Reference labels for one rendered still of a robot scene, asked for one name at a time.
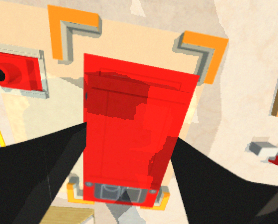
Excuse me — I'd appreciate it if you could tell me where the orange-brown thin bar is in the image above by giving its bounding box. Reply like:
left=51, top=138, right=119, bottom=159
left=271, top=90, right=278, bottom=117

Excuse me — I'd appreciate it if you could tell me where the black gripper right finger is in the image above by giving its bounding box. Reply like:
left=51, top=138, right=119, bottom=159
left=171, top=137, right=278, bottom=224

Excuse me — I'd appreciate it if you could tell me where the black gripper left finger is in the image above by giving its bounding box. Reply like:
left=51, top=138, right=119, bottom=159
left=0, top=122, right=87, bottom=224

